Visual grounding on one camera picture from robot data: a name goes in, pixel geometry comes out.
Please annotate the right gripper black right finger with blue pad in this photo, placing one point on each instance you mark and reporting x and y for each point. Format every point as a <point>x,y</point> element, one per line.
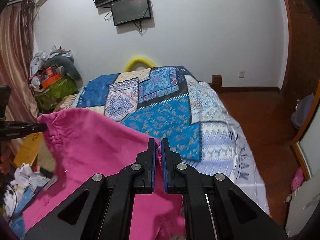
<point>180,178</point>

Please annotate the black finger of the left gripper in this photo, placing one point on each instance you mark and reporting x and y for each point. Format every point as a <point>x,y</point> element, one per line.
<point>11,130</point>

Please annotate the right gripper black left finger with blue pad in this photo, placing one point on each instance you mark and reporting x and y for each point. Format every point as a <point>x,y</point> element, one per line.
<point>136,178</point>

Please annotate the pink pants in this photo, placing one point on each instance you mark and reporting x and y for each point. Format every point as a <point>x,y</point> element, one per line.
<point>84,143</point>

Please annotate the wooden bedside board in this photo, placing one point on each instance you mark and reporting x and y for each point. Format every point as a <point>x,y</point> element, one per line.
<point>29,150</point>

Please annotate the green storage bag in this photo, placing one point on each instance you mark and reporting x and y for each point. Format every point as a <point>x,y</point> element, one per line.
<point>48,99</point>

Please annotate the orange box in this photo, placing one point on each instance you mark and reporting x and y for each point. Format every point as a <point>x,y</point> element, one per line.
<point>49,77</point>

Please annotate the blue patchwork bed quilt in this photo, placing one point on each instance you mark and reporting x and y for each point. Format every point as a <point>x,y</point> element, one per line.
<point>170,103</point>

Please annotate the grey plush toy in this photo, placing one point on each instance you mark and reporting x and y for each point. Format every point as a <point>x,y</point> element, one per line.
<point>66,64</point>

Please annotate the pink striped curtain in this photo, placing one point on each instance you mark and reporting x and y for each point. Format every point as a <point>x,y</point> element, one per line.
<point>17,45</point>

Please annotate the yellow curved headboard pad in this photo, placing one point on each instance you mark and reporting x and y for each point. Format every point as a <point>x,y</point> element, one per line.
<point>138,60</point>

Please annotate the dark wooden door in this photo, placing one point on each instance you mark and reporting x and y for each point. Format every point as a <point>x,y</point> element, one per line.
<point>302,72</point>

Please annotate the wooden bed post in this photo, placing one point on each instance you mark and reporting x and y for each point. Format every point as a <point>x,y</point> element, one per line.
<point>216,83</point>

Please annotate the white wall socket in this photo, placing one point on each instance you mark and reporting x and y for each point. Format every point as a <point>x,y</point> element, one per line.
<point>241,74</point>

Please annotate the small black wall monitor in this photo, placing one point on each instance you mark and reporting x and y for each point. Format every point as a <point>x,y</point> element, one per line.
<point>127,11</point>

